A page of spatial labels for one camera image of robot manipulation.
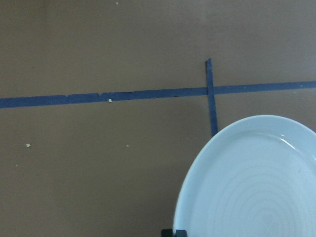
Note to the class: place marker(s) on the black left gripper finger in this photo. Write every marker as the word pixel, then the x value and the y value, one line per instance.
pixel 173 233

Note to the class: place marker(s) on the light blue plate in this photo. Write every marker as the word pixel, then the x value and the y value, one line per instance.
pixel 254 178

